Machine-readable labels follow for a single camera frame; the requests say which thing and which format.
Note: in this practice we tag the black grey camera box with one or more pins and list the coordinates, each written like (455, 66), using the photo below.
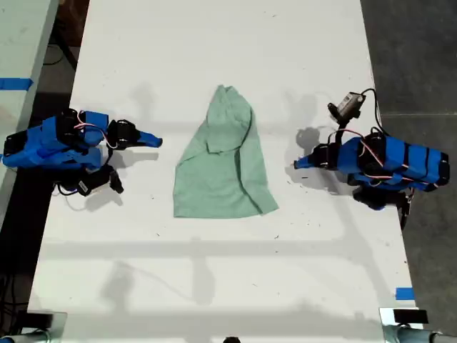
(348, 105)

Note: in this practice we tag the black camera box with label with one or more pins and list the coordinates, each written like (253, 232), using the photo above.
(96, 180)

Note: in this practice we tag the long blue tape strip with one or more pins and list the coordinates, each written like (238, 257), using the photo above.
(16, 84)

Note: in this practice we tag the grey metal clamp tube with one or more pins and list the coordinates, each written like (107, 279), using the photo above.
(25, 336)
(410, 336)

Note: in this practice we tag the pale green T-shirt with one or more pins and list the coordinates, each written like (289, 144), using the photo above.
(221, 178)

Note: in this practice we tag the black camera stalk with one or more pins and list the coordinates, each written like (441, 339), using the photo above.
(342, 130)

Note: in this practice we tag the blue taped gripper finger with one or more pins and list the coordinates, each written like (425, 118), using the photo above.
(309, 166)
(148, 143)
(150, 136)
(307, 160)

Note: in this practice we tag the short blue tape strip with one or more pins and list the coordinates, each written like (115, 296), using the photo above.
(405, 293)

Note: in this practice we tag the black round object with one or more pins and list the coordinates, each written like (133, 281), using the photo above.
(231, 339)

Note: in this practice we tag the white side table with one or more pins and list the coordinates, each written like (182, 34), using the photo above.
(21, 46)

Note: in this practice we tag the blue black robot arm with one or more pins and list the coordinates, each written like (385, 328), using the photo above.
(39, 146)
(403, 160)

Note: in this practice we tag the small black box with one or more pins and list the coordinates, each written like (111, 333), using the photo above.
(40, 319)
(410, 316)

